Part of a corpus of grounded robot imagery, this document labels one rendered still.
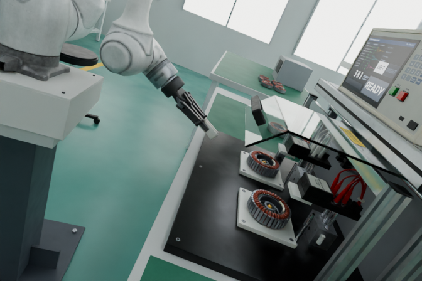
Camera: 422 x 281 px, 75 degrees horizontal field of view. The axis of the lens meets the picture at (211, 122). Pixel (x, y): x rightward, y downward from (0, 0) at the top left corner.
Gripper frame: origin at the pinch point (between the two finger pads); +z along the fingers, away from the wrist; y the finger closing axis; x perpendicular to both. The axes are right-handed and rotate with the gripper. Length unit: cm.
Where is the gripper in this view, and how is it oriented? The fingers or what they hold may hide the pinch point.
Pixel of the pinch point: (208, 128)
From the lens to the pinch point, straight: 91.9
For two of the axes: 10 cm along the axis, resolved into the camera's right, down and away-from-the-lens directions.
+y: -1.2, 3.4, -9.3
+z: 6.3, 7.5, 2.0
